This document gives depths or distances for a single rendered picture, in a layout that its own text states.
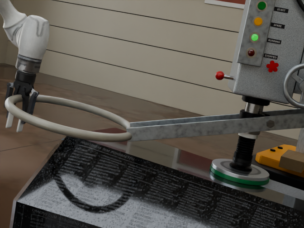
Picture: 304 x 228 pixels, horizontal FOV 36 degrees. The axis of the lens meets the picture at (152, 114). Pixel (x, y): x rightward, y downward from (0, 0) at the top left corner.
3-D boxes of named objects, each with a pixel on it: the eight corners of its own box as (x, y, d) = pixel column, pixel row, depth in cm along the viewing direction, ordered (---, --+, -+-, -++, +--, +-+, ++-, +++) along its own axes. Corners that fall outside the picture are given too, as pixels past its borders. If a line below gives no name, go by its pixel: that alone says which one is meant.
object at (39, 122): (140, 125, 200) (142, 119, 199) (126, 154, 151) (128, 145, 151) (30, 94, 201) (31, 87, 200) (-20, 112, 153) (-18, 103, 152)
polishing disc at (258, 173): (214, 158, 187) (215, 154, 187) (268, 170, 183) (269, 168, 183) (207, 170, 167) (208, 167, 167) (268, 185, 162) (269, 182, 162)
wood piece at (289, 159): (285, 159, 227) (288, 149, 226) (307, 164, 223) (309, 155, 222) (278, 166, 209) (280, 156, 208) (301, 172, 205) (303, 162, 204)
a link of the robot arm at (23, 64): (33, 59, 174) (30, 75, 175) (46, 60, 183) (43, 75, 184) (12, 53, 177) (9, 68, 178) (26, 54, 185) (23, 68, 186)
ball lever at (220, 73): (235, 83, 164) (237, 73, 164) (236, 83, 161) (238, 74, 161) (214, 78, 165) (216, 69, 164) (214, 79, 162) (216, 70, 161)
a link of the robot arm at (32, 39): (47, 62, 178) (38, 55, 189) (57, 21, 175) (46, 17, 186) (19, 56, 172) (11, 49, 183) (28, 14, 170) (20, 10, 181)
